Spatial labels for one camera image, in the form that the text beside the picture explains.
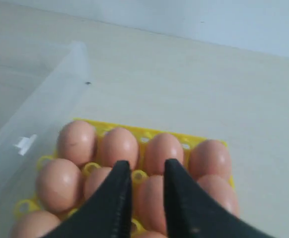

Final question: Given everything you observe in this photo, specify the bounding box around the brown egg third row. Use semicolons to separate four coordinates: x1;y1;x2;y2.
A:
134;231;167;238

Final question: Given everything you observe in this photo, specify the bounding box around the brown egg tray second row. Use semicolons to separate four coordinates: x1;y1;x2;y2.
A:
135;175;167;235

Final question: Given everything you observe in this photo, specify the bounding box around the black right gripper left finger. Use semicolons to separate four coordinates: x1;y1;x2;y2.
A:
44;161;132;238

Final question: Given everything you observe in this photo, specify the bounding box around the brown egg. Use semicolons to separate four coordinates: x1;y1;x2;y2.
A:
197;175;240;217
57;120;97;167
99;127;139;170
188;139;232;181
143;133;184;176
35;158;83;214
83;167;112;201

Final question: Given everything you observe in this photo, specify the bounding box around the clear plastic bin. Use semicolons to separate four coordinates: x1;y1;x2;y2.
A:
0;32;89;219

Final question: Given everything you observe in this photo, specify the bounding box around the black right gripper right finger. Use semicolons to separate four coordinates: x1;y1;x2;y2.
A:
164;159;270;238

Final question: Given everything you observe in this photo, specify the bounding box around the yellow plastic egg tray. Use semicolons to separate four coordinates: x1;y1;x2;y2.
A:
14;120;234;237

